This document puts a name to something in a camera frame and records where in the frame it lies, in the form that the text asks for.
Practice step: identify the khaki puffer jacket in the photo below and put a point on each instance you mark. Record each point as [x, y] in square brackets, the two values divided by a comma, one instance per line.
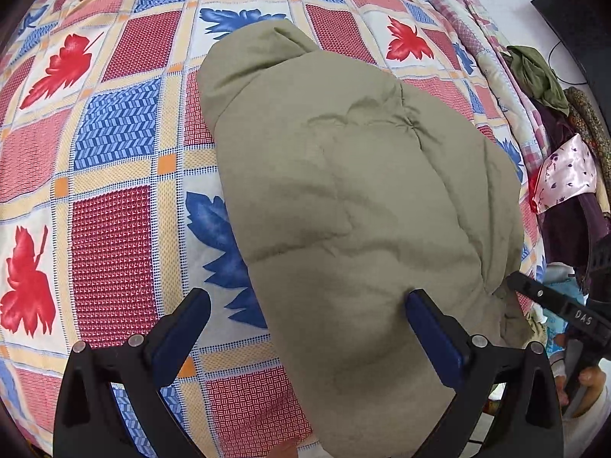
[363, 210]

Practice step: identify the leaf-print checked blanket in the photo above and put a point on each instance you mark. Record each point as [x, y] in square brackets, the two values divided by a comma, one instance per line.
[114, 162]

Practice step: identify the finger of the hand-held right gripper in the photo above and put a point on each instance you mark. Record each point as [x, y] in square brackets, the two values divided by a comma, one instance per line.
[539, 292]

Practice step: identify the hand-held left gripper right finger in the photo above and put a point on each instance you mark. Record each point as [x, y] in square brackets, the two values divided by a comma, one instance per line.
[432, 336]

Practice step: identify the pale pink checked quilt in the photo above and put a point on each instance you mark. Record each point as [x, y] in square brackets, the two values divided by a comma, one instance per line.
[482, 38]

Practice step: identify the brown patterned cloth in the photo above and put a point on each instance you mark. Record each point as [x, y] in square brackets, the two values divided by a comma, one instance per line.
[589, 117]

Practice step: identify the person's right forearm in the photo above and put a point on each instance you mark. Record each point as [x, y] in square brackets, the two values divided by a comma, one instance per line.
[589, 427]

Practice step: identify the dark purple cloth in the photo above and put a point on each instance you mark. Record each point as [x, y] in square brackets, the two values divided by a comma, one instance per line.
[568, 233]

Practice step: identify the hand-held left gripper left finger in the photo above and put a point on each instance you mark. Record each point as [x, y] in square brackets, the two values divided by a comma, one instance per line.
[184, 327]

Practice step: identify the person's right hand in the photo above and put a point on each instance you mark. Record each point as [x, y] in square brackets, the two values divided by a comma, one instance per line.
[594, 380]

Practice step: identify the pink floral satin cloth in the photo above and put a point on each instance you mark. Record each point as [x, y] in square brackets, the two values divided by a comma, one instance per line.
[565, 176]

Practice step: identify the olive green garment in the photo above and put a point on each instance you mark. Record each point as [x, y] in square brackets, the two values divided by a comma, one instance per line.
[539, 78]

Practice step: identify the light blue printed cloth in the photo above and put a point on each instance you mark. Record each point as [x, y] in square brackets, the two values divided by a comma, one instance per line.
[556, 331]

